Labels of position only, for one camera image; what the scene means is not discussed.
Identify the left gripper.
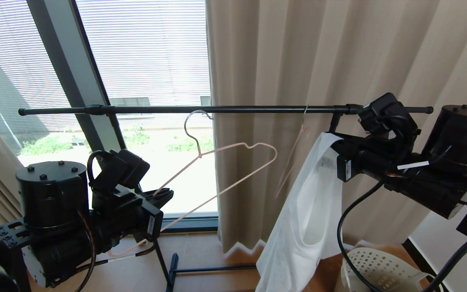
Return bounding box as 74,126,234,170
21,194,164,289

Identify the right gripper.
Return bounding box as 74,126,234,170
331,136,467,220

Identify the white printed t-shirt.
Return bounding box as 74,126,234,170
256,132,344,292

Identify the pink clothes hanger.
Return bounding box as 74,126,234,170
108,109,278,257
275,105,311,199

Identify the white laundry basket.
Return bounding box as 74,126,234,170
334,246,445,292

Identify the black clothes rack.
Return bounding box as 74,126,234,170
18,104,434,292

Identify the window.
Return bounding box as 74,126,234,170
0,0,219,234

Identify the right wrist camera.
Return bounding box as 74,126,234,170
357,92,421,155

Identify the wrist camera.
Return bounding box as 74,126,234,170
90,149,151,211
357,92,421,155

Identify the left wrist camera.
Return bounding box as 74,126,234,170
90,149,151,211

